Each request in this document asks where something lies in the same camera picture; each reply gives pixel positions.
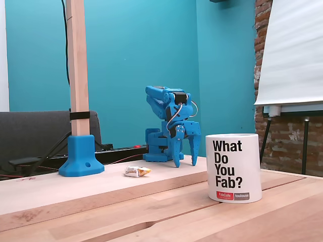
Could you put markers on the light wooden base board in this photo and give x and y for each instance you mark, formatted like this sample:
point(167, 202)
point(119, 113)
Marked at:
point(101, 186)

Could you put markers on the black power strip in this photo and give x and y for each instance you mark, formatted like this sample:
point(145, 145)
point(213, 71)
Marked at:
point(118, 151)

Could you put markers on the flip chart easel stand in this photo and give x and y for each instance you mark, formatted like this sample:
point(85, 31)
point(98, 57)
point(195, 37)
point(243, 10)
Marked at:
point(305, 141)

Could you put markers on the wooden post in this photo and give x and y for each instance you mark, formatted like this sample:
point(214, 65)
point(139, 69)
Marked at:
point(78, 63)

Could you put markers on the white flip chart paper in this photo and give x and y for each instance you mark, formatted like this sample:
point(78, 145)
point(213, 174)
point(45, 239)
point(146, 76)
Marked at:
point(290, 50)

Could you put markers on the black flat device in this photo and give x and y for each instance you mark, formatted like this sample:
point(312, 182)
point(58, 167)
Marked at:
point(22, 161)

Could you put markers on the white printed mug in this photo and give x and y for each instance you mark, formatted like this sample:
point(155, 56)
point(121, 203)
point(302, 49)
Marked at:
point(232, 166)

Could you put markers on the blue post base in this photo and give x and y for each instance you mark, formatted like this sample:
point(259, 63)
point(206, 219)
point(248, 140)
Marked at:
point(80, 158)

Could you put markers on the white yellow sweet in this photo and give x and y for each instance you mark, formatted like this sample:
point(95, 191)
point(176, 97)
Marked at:
point(133, 171)

